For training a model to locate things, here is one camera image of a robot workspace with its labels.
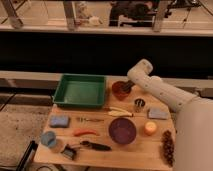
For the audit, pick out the small dark metal clip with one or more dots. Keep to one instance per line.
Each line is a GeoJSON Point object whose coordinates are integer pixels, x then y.
{"type": "Point", "coordinates": [70, 152]}

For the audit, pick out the wooden board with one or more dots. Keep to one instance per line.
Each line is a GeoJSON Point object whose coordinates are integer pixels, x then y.
{"type": "Point", "coordinates": [145, 152]}

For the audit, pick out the black stand bar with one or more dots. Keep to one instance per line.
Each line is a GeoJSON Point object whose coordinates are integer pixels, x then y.
{"type": "Point", "coordinates": [31, 147]}

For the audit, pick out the person in black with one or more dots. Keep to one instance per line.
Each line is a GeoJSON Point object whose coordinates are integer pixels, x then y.
{"type": "Point", "coordinates": [138, 11]}

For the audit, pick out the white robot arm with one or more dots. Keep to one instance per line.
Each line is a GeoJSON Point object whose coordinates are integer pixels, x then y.
{"type": "Point", "coordinates": [193, 149]}

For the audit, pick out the black eraser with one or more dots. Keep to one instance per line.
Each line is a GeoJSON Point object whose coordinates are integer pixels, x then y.
{"type": "Point", "coordinates": [127, 86]}

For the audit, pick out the green plastic tray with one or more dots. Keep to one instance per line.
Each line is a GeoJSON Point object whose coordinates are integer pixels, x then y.
{"type": "Point", "coordinates": [80, 91]}

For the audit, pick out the orange round fruit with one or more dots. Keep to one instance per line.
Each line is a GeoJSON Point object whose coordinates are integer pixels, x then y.
{"type": "Point", "coordinates": [150, 128]}

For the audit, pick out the purple bowl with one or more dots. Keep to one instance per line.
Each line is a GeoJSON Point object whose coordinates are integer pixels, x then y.
{"type": "Point", "coordinates": [122, 131]}

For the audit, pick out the brown grape bunch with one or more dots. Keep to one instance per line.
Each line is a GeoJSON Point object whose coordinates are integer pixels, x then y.
{"type": "Point", "coordinates": [168, 147]}

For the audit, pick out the metal fork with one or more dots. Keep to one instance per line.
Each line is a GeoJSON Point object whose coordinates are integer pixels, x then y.
{"type": "Point", "coordinates": [80, 119]}

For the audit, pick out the blue grey sponge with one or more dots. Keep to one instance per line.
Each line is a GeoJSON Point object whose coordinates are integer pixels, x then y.
{"type": "Point", "coordinates": [155, 113]}

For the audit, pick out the small metal cup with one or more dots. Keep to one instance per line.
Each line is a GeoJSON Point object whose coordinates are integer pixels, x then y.
{"type": "Point", "coordinates": [139, 104]}

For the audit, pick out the yellow banana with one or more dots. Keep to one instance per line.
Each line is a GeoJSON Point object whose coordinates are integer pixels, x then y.
{"type": "Point", "coordinates": [118, 112]}

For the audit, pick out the red bowl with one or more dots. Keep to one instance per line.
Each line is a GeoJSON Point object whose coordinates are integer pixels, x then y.
{"type": "Point", "coordinates": [119, 90]}

